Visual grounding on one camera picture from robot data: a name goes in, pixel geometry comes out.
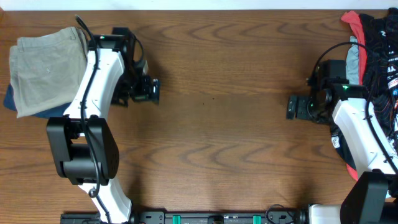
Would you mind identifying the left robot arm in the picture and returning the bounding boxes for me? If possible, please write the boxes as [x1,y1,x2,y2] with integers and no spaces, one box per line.
[46,28,160,223]

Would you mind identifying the red garment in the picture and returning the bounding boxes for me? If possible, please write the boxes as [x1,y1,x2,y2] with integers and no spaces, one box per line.
[341,11,368,85]

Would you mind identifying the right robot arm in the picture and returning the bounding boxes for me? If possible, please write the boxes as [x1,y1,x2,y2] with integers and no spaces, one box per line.
[286,84,397,224]

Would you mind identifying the khaki shorts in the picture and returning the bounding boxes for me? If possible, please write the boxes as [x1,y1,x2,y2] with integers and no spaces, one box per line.
[9,27,87,104]

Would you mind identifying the folded navy blue shorts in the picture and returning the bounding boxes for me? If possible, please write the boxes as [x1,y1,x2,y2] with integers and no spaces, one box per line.
[3,84,71,119]

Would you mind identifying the light blue garment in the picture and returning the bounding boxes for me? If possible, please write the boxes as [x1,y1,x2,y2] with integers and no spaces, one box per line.
[346,44,359,85]

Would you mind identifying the black patterned shirt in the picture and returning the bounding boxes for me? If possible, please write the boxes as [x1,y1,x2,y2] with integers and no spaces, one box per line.
[329,7,398,170]

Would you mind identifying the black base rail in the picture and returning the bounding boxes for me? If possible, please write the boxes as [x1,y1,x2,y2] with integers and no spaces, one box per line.
[60,203,310,224]

